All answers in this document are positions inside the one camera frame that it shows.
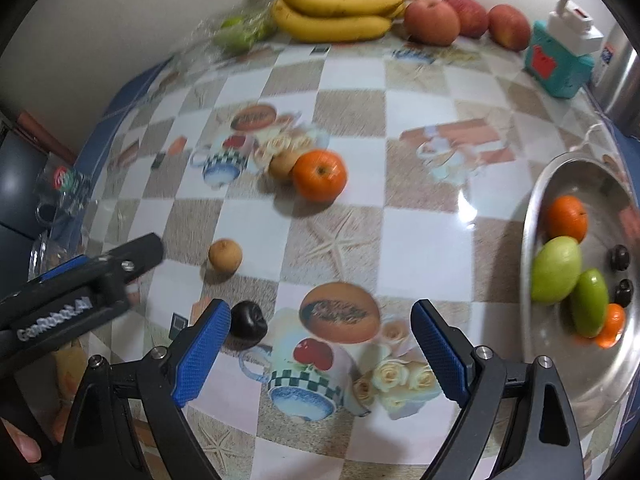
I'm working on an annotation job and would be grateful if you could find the small tan longan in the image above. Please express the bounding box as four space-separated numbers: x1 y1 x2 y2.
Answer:
208 238 244 275
269 149 301 181

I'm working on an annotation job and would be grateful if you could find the stainless steel basin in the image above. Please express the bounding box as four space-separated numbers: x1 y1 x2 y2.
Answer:
519 152 640 423

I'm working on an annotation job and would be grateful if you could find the clear bottle red green label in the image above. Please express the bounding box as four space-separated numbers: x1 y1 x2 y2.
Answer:
35 162 96 228

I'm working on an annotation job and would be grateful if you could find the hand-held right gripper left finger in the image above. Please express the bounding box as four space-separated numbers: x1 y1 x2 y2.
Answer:
52 298 232 480

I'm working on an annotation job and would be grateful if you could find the orange mandarin with stem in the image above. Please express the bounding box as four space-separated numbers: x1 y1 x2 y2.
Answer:
291 149 348 204

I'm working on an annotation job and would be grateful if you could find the clear bag of green jujubes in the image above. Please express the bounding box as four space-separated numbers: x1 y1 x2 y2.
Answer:
185 0 286 61

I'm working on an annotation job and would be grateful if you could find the white plug adapter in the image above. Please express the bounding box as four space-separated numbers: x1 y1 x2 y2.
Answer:
547 0 605 56

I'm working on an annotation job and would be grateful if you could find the stainless steel kettle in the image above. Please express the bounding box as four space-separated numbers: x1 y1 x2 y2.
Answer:
590 25 640 138

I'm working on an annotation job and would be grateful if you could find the dark green mango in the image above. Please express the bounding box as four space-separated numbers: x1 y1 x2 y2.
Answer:
570 268 610 338

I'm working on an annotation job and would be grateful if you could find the yellow banana bunch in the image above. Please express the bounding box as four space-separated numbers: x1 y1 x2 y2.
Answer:
272 0 429 44

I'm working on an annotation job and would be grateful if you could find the red apple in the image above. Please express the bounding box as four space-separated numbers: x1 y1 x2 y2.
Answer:
404 0 461 47
442 0 489 38
487 4 532 52

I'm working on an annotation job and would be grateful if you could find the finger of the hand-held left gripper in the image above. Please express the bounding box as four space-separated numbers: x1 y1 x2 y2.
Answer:
37 255 93 287
82 233 165 282

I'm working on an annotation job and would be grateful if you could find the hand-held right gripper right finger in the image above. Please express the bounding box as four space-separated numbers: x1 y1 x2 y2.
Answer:
410 298 586 480

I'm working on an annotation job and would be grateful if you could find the clear glass cup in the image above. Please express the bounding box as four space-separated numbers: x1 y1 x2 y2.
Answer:
30 232 76 281

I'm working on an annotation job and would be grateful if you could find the teal plastic box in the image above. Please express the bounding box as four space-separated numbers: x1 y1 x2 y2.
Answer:
523 20 596 100

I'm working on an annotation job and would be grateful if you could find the person's left hand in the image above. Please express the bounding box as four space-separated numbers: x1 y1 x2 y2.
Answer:
0 417 43 463

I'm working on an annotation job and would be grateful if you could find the pale green mango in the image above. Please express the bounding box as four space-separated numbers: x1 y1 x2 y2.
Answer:
530 236 583 305

